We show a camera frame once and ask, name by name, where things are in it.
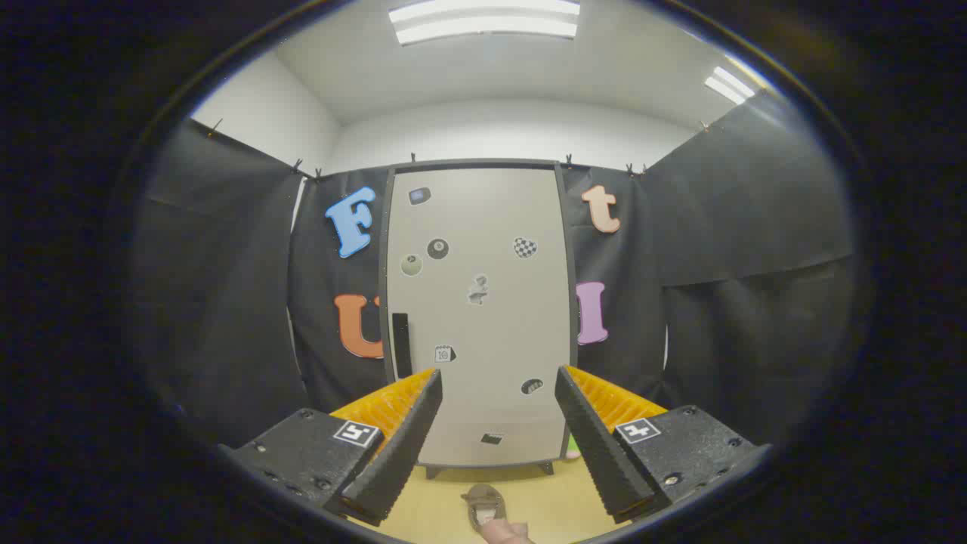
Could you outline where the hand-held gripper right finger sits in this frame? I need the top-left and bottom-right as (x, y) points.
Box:
(555, 365), (773, 524)

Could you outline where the ceiling light panel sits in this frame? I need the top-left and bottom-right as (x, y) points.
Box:
(388, 0), (581, 46)
(704, 66), (756, 105)

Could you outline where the black backdrop cloth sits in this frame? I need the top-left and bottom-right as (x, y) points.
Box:
(136, 91), (858, 447)

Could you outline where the brown fuzzy shoe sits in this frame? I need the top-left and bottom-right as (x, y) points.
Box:
(462, 484), (508, 533)

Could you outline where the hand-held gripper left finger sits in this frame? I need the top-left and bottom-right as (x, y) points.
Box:
(219, 368), (444, 527)

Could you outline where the black door handle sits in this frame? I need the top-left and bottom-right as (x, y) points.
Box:
(392, 313), (413, 379)

